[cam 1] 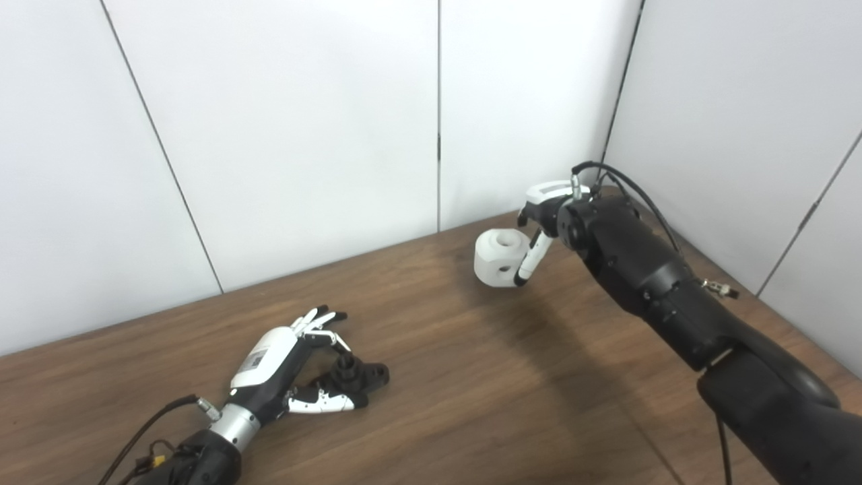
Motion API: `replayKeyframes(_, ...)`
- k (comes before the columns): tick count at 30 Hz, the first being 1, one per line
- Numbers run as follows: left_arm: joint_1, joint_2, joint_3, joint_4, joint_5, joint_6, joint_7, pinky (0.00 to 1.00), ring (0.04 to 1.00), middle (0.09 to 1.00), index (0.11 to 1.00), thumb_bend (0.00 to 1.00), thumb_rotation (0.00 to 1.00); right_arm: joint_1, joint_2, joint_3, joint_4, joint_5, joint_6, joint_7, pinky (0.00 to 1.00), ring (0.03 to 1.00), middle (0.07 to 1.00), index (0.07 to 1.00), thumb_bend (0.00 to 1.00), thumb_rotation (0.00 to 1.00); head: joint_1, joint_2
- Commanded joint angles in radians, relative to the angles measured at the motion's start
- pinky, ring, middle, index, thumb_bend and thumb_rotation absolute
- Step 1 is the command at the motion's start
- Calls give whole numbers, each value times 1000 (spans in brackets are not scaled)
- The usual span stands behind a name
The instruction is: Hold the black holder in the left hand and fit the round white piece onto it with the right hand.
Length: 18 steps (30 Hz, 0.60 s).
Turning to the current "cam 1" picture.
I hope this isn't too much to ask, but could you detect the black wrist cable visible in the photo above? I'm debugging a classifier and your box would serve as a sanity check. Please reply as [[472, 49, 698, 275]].
[[98, 395, 223, 485], [571, 160, 741, 300]]

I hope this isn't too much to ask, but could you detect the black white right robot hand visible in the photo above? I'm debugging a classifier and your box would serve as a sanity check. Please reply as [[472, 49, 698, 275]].
[[514, 180, 593, 288]]

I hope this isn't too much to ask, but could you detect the black plastic holder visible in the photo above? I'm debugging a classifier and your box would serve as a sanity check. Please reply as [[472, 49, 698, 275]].
[[328, 355, 391, 405]]

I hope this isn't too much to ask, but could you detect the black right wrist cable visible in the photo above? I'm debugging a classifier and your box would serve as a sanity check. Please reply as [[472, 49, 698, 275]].
[[571, 160, 741, 300]]

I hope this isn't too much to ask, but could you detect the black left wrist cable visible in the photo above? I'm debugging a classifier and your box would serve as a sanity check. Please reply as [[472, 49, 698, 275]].
[[98, 395, 223, 485]]

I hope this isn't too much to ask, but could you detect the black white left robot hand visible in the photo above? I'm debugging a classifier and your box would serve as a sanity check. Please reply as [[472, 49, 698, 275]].
[[226, 305, 370, 426]]

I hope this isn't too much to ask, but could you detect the round white plastic piece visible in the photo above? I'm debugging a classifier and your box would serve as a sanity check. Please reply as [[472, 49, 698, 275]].
[[473, 229, 533, 288]]

